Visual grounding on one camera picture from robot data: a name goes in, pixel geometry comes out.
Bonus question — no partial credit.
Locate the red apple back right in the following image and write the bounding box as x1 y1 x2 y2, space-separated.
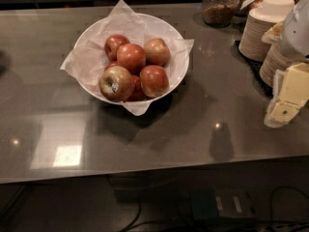
144 38 171 66

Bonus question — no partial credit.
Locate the dark box under table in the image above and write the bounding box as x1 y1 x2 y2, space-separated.
190 188 256 221

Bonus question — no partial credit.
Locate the red apple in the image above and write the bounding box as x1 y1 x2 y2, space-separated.
144 38 171 66
117 43 146 73
140 65 169 98
127 75 146 102
104 35 129 61

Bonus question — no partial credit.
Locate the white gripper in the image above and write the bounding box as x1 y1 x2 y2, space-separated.
262 0 309 128

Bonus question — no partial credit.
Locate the red-green apple with sticker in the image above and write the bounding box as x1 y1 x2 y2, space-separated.
98 66 135 102

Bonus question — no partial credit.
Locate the white paper liner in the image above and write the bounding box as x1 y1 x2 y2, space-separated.
59 0 195 117

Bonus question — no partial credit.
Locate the red apple back left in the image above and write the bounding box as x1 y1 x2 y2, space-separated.
104 35 129 61

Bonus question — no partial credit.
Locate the paper bowl stack rear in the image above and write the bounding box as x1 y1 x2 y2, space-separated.
239 0 295 62

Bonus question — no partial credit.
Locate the red apple front right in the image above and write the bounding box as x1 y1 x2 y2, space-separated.
140 65 169 98

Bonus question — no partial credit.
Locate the red apple centre top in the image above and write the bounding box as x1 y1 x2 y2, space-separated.
117 43 146 73

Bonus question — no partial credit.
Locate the glass jar with cereal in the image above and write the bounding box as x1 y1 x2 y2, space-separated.
202 0 239 27

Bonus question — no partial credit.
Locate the black mat under bowls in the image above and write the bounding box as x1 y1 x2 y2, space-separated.
238 50 273 98

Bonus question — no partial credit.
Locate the red apple bottom middle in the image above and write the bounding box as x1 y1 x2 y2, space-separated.
127 75 146 102

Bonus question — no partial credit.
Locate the paper bowl stack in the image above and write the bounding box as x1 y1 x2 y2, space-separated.
260 43 294 87
239 0 295 62

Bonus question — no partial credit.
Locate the paper bowl stack front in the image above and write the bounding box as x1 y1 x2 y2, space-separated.
260 43 294 87

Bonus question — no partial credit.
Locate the white bowl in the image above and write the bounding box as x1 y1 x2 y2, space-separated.
72 13 190 106

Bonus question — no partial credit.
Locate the red apple hidden left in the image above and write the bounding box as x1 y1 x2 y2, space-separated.
104 61 118 71

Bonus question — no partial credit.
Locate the black cable on floor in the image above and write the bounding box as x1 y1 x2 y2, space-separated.
105 174 309 232

